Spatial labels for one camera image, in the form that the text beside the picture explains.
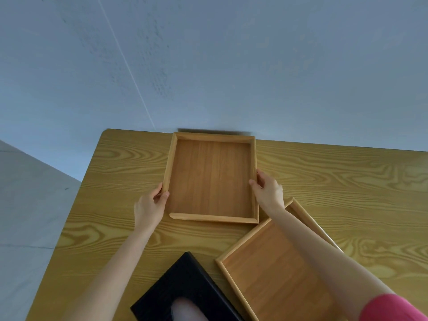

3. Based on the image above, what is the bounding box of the pink sleeve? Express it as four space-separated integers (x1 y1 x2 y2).
359 294 428 321

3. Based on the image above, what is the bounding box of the black tissue box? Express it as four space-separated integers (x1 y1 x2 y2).
130 251 245 321

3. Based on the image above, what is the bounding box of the person's right forearm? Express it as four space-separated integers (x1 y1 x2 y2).
267 206 397 321

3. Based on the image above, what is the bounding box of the white tissue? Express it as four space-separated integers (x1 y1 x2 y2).
171 296 215 321

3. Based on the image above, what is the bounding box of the person's right hand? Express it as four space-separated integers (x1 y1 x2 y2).
249 169 285 216

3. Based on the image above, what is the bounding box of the person's left hand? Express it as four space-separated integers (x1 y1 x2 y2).
134 182 170 232

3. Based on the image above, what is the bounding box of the wooden tray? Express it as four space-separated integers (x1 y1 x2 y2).
215 197 346 321
163 132 260 225

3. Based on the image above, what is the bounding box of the person's left forearm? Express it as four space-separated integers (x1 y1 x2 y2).
61 226 158 321

